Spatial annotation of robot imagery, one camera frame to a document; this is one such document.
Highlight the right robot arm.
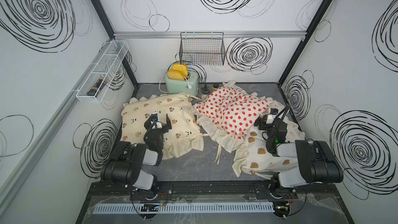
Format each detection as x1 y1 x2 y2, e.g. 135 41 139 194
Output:
254 111 344 199

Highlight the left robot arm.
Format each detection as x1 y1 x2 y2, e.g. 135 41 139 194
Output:
100 113 172 200

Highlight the mint green toaster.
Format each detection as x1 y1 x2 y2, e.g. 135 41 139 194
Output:
165 71 199 96

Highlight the cream bear print pillow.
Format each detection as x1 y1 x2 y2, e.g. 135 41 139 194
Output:
232 97 305 178

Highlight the front yellow toast slice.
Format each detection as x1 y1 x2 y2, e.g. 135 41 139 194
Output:
167 70 186 81

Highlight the yellow toast slice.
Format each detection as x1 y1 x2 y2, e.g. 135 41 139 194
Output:
167 70 186 81
172 63 189 77

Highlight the black lid spice jar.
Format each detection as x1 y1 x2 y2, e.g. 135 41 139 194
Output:
201 85 210 100

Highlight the rear yellow toast slice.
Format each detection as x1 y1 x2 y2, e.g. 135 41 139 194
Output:
172 63 189 77

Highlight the yellow spice jar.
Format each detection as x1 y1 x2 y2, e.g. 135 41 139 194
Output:
212 84 219 91

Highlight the dark item in shelf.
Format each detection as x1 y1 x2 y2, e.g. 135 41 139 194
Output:
86 78 107 96

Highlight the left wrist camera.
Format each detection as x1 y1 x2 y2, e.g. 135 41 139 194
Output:
151 113 163 129

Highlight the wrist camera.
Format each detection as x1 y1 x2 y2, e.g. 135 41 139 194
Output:
151 113 163 129
266 108 279 124

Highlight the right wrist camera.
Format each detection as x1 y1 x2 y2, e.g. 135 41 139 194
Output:
266 108 279 124

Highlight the white toaster power cord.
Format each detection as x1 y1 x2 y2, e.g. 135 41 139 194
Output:
158 76 193 94

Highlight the white wire wall shelf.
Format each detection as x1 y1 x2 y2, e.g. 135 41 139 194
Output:
76 40 129 107

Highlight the white slotted cable duct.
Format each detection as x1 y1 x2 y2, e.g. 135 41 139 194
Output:
93 202 274 215

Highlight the black wire basket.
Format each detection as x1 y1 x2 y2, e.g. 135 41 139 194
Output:
179 32 226 66

